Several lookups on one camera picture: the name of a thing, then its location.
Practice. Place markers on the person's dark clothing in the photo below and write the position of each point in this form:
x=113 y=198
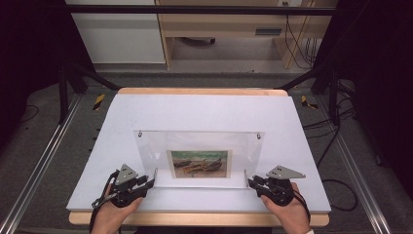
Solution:
x=201 y=230

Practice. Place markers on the white cabinet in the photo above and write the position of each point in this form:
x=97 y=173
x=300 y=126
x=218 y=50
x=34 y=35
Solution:
x=120 y=35

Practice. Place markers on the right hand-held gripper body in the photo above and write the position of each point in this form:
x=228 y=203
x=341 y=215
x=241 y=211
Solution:
x=282 y=174

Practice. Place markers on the clear acrylic photo frame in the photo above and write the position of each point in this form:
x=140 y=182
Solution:
x=152 y=146

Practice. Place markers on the white foam board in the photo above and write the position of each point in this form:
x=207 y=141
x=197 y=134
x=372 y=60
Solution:
x=195 y=110

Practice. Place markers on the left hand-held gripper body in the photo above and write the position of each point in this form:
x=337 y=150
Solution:
x=126 y=175

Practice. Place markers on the light wooden desk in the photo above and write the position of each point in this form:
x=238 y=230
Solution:
x=224 y=24

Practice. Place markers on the aluminium floor rail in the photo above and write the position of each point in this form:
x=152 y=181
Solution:
x=357 y=169
x=39 y=162

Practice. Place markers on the black metal stand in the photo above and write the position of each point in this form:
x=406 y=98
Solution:
x=333 y=97
x=63 y=94

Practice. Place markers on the black horizontal metal bar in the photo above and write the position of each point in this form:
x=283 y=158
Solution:
x=195 y=9

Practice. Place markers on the person's left hand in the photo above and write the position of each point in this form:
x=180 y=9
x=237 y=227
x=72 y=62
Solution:
x=110 y=217

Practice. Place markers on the person's right hand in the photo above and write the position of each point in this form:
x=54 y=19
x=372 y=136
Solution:
x=292 y=217

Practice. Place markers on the wooden table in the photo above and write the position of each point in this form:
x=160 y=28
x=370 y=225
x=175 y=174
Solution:
x=195 y=219

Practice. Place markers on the black curtain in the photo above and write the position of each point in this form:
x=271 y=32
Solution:
x=380 y=81
x=29 y=48

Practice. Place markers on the landscape picture print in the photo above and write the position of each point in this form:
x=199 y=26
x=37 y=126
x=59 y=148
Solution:
x=199 y=164

